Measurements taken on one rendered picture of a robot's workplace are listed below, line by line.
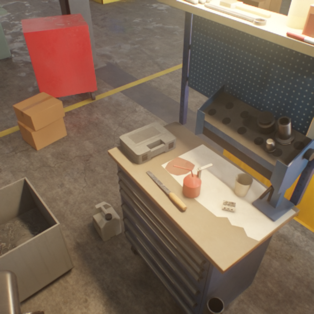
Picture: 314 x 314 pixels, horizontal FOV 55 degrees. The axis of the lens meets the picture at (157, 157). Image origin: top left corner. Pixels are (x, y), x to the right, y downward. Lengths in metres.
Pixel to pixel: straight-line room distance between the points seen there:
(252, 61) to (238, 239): 0.76
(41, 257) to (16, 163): 1.49
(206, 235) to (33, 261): 1.13
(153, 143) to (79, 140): 1.85
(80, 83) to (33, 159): 1.18
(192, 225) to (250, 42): 0.82
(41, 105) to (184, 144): 1.93
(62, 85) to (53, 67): 0.23
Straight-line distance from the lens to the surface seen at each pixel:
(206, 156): 1.69
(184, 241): 1.42
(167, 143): 1.66
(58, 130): 3.45
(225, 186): 1.54
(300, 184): 1.48
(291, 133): 1.32
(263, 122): 1.29
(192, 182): 1.40
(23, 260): 2.01
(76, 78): 3.90
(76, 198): 2.80
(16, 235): 2.31
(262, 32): 1.12
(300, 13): 1.14
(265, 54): 1.37
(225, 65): 1.52
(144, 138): 1.68
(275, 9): 7.29
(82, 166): 3.09
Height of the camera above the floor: 2.04
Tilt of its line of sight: 41 degrees down
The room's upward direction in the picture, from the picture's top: straight up
